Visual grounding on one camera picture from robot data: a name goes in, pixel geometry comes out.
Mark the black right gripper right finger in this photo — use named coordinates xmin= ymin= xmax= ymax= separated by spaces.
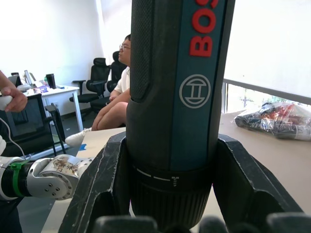
xmin=213 ymin=137 xmax=305 ymax=222

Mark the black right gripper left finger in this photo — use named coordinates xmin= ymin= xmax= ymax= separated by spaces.
xmin=58 ymin=135 xmax=134 ymax=233

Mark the blue black Bosch electric screwdriver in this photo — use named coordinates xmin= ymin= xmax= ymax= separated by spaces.
xmin=125 ymin=0 xmax=237 ymax=229

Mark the white handheld controller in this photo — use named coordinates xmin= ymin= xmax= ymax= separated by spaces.
xmin=0 ymin=95 xmax=13 ymax=111

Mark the bystander bare hand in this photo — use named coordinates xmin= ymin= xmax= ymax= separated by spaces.
xmin=0 ymin=86 xmax=28 ymax=113

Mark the clear plastic bag of parts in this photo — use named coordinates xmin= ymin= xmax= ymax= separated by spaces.
xmin=234 ymin=101 xmax=311 ymax=142

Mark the green zip tie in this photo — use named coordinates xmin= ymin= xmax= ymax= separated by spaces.
xmin=9 ymin=161 xmax=31 ymax=197

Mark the white office desk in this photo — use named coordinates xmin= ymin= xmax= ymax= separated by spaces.
xmin=25 ymin=84 xmax=85 ymax=132

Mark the black mesh-back chair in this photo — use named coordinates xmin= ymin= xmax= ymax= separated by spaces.
xmin=0 ymin=93 xmax=67 ymax=156

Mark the black office chair with headrest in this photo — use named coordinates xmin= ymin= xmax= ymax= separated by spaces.
xmin=106 ymin=50 xmax=128 ymax=93
xmin=69 ymin=57 xmax=113 ymax=114

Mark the seated man in white shirt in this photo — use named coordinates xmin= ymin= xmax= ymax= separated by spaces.
xmin=65 ymin=33 xmax=132 ymax=148

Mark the black tumbler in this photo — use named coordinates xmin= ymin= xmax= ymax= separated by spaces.
xmin=45 ymin=74 xmax=57 ymax=89

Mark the silver open laptop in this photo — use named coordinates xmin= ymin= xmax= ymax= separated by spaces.
xmin=23 ymin=69 xmax=37 ymax=86

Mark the thin white cable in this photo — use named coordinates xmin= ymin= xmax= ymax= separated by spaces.
xmin=0 ymin=118 xmax=27 ymax=160

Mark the grey window frame rail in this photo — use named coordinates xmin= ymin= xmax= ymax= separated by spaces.
xmin=222 ymin=78 xmax=311 ymax=114

